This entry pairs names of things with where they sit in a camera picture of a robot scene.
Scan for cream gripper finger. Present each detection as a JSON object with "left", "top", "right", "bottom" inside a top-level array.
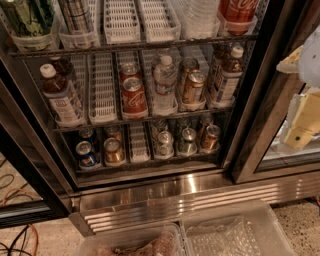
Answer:
[
  {"left": 276, "top": 46, "right": 303, "bottom": 74},
  {"left": 283, "top": 89, "right": 320, "bottom": 149}
]

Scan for tea bottle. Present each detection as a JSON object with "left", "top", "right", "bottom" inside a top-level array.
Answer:
[
  {"left": 211, "top": 44, "right": 244, "bottom": 103},
  {"left": 40, "top": 64, "right": 84, "bottom": 127},
  {"left": 210, "top": 44, "right": 230, "bottom": 87},
  {"left": 50, "top": 56, "right": 77, "bottom": 83}
]

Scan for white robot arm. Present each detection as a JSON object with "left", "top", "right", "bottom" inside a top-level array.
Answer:
[{"left": 276, "top": 26, "right": 320, "bottom": 150}]

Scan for fridge glass door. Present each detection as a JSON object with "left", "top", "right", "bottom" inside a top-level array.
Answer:
[{"left": 230, "top": 0, "right": 320, "bottom": 183}]

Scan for top shelf red cola bottle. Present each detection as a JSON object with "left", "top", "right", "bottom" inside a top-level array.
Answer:
[{"left": 219, "top": 0, "right": 259, "bottom": 35}]

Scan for top shelf clear bottles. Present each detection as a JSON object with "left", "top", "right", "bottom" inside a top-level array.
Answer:
[{"left": 172, "top": 0, "right": 220, "bottom": 40}]

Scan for clear water bottle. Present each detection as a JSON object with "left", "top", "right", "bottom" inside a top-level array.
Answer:
[{"left": 153, "top": 55, "right": 177, "bottom": 111}]

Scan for white empty shelf tray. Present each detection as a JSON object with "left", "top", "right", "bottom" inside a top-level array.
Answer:
[{"left": 88, "top": 53, "right": 117, "bottom": 125}]

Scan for top shelf striped can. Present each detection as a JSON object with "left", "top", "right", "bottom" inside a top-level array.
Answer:
[{"left": 58, "top": 0, "right": 94, "bottom": 35}]

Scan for top shelf green bottle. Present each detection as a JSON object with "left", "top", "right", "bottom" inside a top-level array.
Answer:
[{"left": 0, "top": 0, "right": 54, "bottom": 37}]

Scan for gold can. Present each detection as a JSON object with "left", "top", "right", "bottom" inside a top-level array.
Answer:
[
  {"left": 183, "top": 70, "right": 206, "bottom": 104},
  {"left": 179, "top": 57, "right": 199, "bottom": 89},
  {"left": 103, "top": 137, "right": 124, "bottom": 164},
  {"left": 104, "top": 126, "right": 122, "bottom": 141}
]

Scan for rear right copper can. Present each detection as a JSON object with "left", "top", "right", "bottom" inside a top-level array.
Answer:
[{"left": 198, "top": 113, "right": 214, "bottom": 137}]

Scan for copper can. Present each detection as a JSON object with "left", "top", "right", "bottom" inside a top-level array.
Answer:
[
  {"left": 198, "top": 113, "right": 214, "bottom": 137},
  {"left": 200, "top": 125, "right": 221, "bottom": 151}
]

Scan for front right copper can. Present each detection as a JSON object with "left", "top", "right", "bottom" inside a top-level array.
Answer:
[{"left": 200, "top": 125, "right": 221, "bottom": 151}]

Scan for rear green can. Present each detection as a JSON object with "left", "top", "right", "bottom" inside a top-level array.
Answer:
[{"left": 175, "top": 118, "right": 191, "bottom": 137}]

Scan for green can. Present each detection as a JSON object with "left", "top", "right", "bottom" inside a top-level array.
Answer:
[
  {"left": 177, "top": 128, "right": 197, "bottom": 155},
  {"left": 175, "top": 118, "right": 191, "bottom": 137}
]

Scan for front green can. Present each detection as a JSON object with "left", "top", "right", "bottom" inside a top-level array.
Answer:
[{"left": 177, "top": 128, "right": 197, "bottom": 155}]

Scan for right clear plastic bin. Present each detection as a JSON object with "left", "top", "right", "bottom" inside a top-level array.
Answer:
[{"left": 180, "top": 200, "right": 297, "bottom": 256}]

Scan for clear plastic bin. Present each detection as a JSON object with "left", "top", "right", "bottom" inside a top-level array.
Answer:
[
  {"left": 75, "top": 223, "right": 186, "bottom": 256},
  {"left": 180, "top": 200, "right": 297, "bottom": 256}
]

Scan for front silver can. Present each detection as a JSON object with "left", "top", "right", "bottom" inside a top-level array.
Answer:
[{"left": 155, "top": 131, "right": 173, "bottom": 157}]

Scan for silver can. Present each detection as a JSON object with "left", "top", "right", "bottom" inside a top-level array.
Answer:
[
  {"left": 155, "top": 131, "right": 173, "bottom": 157},
  {"left": 152, "top": 119, "right": 168, "bottom": 140}
]

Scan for bubble wrap sheet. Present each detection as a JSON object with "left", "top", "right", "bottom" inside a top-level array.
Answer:
[{"left": 186, "top": 216, "right": 263, "bottom": 256}]

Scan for rear silver can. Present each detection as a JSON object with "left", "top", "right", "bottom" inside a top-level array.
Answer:
[{"left": 152, "top": 119, "right": 168, "bottom": 140}]

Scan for front red cola can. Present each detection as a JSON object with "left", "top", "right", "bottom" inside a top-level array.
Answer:
[{"left": 121, "top": 77, "right": 147, "bottom": 114}]

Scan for red cola can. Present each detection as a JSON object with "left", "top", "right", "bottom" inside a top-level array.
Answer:
[
  {"left": 121, "top": 77, "right": 147, "bottom": 114},
  {"left": 119, "top": 63, "right": 141, "bottom": 82}
]

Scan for rear red cola can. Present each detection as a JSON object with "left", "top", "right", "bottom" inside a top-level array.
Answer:
[{"left": 119, "top": 63, "right": 141, "bottom": 82}]

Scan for rear bottom gold can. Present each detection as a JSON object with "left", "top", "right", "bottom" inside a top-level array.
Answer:
[{"left": 104, "top": 126, "right": 122, "bottom": 141}]

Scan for left clear plastic bin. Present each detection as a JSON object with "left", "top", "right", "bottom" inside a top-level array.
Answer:
[{"left": 75, "top": 223, "right": 186, "bottom": 256}]

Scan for front bottom gold can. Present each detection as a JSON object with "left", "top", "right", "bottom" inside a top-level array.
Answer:
[{"left": 103, "top": 137, "right": 124, "bottom": 164}]

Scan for rear blue pepsi can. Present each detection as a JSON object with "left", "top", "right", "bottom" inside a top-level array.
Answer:
[{"left": 78, "top": 128, "right": 99, "bottom": 147}]

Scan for blue pepsi can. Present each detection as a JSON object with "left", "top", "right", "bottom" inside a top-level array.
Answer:
[
  {"left": 78, "top": 128, "right": 99, "bottom": 147},
  {"left": 76, "top": 141, "right": 99, "bottom": 167}
]

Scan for front blue pepsi can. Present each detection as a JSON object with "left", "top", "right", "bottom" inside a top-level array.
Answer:
[{"left": 76, "top": 141, "right": 99, "bottom": 167}]

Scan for orange cable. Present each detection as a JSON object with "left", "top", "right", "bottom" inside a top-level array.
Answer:
[{"left": 0, "top": 187, "right": 42, "bottom": 256}]

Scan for black cable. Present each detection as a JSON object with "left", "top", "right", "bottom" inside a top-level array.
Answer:
[{"left": 0, "top": 158, "right": 33, "bottom": 256}]

